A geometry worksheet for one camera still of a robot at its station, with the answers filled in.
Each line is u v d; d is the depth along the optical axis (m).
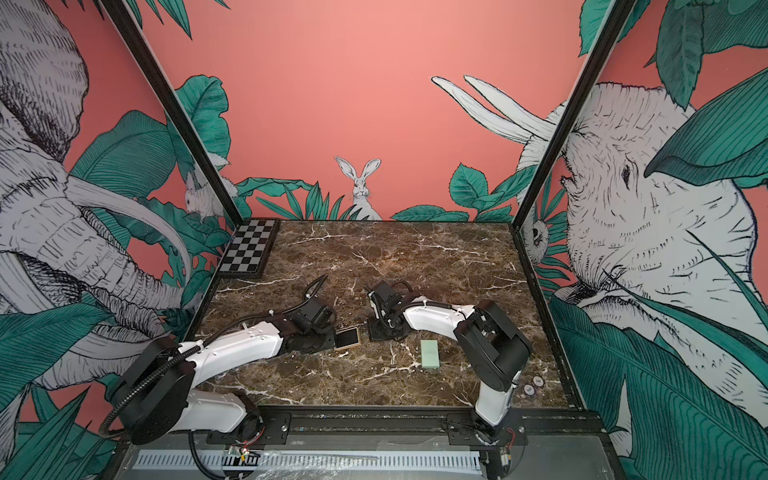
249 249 1.08
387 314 0.72
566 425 0.80
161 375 0.41
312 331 0.71
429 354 0.86
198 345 0.47
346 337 0.86
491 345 0.47
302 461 0.70
